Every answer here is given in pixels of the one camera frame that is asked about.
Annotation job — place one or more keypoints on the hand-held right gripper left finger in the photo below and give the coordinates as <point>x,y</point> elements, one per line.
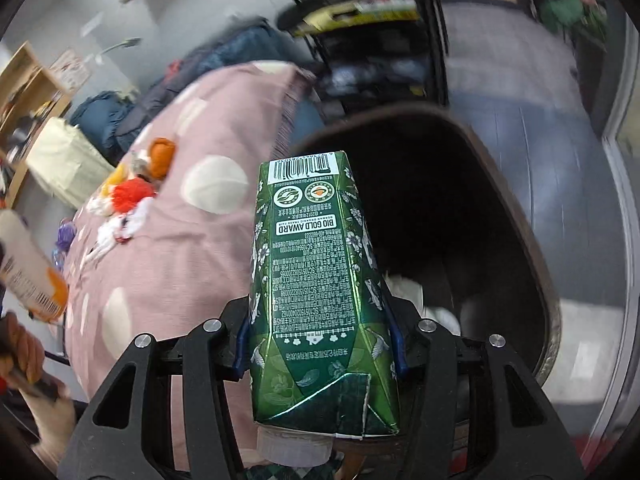
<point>242,347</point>

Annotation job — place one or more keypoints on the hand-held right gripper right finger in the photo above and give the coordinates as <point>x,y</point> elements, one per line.
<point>398,352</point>

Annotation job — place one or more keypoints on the green drink carton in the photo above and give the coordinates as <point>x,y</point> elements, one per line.
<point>315,285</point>

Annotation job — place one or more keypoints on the white orange plastic bottle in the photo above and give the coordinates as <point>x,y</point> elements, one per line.
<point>27,265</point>

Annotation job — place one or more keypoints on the brown plastic bin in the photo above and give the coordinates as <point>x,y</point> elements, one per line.
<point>450,200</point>

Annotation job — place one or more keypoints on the red foam fruit net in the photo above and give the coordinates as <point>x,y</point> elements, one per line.
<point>131,196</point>

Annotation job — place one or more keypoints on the person's left hand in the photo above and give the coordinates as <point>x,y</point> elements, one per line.
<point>20,352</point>

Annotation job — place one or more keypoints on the white crumpled paper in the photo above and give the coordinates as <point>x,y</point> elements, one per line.
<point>415,292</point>

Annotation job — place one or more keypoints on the pink dotted blanket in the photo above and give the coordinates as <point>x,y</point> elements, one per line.
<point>200,260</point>

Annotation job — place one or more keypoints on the purple plastic wrapper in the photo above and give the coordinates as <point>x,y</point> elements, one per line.
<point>65,237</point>

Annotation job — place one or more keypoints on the orange foam fruit net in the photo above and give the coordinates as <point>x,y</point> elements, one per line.
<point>162,155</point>

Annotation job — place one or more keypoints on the small grey white wrapper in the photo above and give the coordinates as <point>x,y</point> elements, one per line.
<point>140,162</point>

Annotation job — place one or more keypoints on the cream cloth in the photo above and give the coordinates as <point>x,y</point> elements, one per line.
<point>65,160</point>

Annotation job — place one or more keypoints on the blue denim clothes pile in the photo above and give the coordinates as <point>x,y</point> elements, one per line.
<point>100,110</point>

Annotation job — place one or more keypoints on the wooden shelf cabinet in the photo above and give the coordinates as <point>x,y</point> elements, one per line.
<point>25,90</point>

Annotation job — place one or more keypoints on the dark blue clothes pile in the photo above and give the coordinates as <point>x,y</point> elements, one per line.
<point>240,45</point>

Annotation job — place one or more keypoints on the white lamp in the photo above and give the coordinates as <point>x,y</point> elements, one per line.
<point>120,45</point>

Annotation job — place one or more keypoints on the yellow cloth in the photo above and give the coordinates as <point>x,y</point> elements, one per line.
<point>330,17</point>

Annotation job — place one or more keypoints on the colourful flat box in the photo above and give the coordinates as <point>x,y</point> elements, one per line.
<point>387,5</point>

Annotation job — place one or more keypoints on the green plant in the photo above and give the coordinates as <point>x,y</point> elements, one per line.
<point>570,10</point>

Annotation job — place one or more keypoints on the wall poster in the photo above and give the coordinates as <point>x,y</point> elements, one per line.
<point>70,67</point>

